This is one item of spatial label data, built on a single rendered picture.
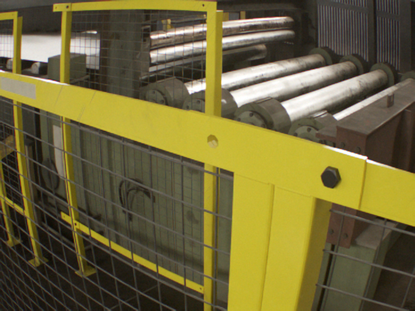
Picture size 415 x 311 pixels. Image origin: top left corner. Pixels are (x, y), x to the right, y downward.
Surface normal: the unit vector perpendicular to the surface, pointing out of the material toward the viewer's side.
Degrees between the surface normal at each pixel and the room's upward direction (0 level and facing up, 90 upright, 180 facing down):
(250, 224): 90
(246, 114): 75
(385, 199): 90
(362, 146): 90
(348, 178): 90
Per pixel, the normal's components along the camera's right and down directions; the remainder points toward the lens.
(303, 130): -0.67, -0.01
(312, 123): -0.62, 0.26
